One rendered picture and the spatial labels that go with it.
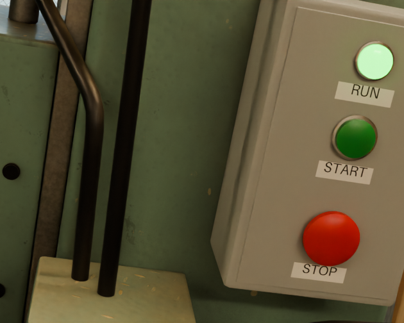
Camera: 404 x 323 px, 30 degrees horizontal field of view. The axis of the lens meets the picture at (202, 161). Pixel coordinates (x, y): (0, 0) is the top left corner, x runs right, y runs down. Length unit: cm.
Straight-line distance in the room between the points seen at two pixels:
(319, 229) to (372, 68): 9
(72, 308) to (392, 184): 18
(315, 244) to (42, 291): 15
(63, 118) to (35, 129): 2
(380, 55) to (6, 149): 24
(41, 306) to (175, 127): 13
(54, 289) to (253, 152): 13
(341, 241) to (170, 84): 13
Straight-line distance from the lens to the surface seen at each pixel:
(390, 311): 139
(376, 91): 39
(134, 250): 46
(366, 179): 40
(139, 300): 43
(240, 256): 40
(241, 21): 43
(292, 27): 37
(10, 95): 47
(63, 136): 47
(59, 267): 45
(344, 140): 39
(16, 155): 48
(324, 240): 40
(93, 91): 41
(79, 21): 46
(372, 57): 38
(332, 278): 42
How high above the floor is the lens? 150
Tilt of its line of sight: 16 degrees down
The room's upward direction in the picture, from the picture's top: 11 degrees clockwise
